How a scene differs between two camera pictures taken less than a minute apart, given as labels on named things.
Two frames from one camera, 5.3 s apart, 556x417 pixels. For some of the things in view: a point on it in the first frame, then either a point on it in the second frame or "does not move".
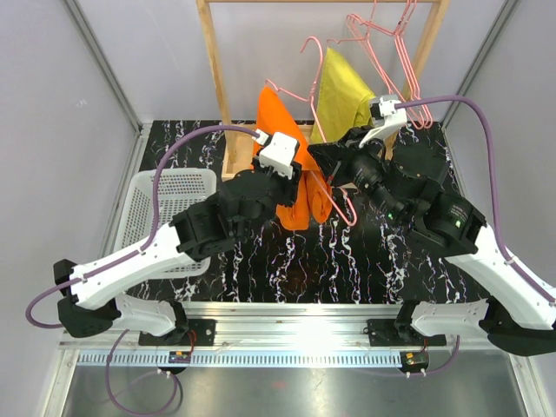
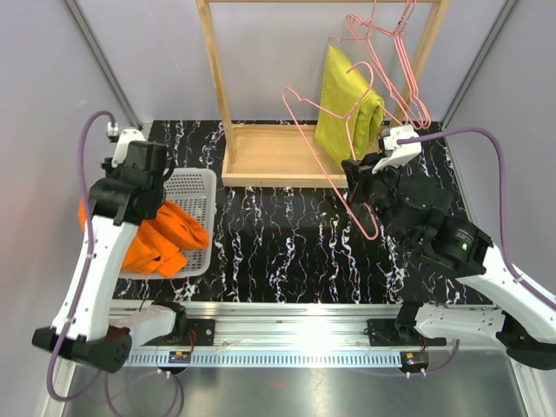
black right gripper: (336, 160) to (360, 176)
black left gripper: (289, 184) to (112, 172)
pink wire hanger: (312, 95) to (348, 118)
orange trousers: (314, 194) to (161, 240)
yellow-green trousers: (346, 100) does not move
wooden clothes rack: (237, 141) does not move
